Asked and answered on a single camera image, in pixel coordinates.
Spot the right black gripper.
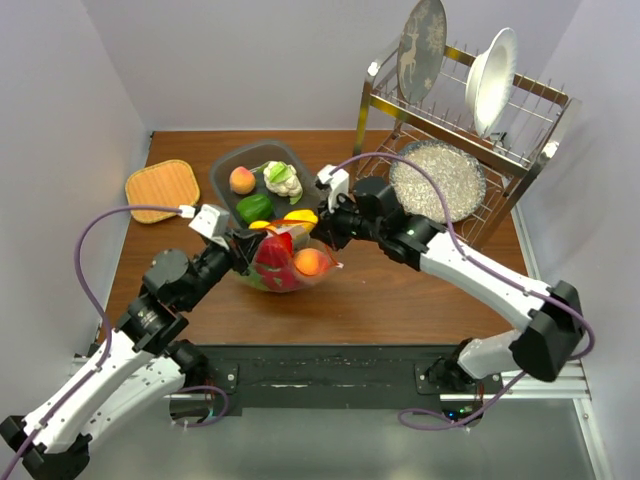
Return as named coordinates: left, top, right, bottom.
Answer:
left=311, top=190, right=385, bottom=252

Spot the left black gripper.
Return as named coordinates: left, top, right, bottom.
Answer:
left=182, top=224, right=268, bottom=309

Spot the fake peach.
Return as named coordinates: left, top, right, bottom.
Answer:
left=294, top=248, right=330, bottom=276
left=229, top=166, right=256, bottom=195

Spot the fake red bell pepper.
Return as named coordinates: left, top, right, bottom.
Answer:
left=254, top=232, right=293, bottom=269

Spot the clear zip top bag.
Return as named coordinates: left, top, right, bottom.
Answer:
left=235, top=210, right=343, bottom=293

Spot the fake green leafy vegetable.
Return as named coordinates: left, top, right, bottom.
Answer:
left=238, top=264, right=269, bottom=291

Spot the fake pink dragon fruit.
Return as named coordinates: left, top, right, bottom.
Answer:
left=260, top=268, right=301, bottom=293

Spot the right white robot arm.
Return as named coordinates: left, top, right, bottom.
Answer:
left=312, top=166, right=585, bottom=393

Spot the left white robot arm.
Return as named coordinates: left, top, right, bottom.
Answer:
left=1, top=230, right=266, bottom=479

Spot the fake yellow bell pepper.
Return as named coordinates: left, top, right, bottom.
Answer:
left=284, top=209, right=318, bottom=233

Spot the fake orange mango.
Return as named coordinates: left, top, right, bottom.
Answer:
left=249, top=220, right=273, bottom=230

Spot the fake green bell pepper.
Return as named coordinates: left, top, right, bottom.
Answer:
left=236, top=194, right=274, bottom=224

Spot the fake cauliflower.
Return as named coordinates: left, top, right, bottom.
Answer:
left=263, top=161, right=303, bottom=204

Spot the fake peach in tray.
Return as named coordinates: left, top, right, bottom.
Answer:
left=229, top=166, right=256, bottom=195

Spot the woven bamboo coaster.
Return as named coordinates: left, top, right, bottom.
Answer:
left=125, top=159, right=201, bottom=207

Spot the dark grey plastic tray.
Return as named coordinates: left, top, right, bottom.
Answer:
left=208, top=139, right=333, bottom=236

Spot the blue speckled plate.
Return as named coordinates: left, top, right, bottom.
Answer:
left=389, top=139, right=487, bottom=224

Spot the grey reindeer plate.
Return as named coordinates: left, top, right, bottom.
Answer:
left=397, top=0, right=447, bottom=104

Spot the white bowl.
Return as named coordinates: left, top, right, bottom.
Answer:
left=465, top=27, right=518, bottom=138

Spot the metal dish rack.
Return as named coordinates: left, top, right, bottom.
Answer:
left=349, top=40, right=582, bottom=249

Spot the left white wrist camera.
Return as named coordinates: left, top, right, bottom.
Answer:
left=189, top=204, right=230, bottom=249

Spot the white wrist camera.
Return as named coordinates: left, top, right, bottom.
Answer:
left=189, top=204, right=230, bottom=249
left=315, top=165, right=350, bottom=212

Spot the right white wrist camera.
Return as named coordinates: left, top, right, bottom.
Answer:
left=315, top=165, right=350, bottom=212

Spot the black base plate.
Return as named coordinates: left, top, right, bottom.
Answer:
left=134, top=343, right=505, bottom=419

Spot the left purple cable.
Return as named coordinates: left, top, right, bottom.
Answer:
left=0, top=203, right=229, bottom=471

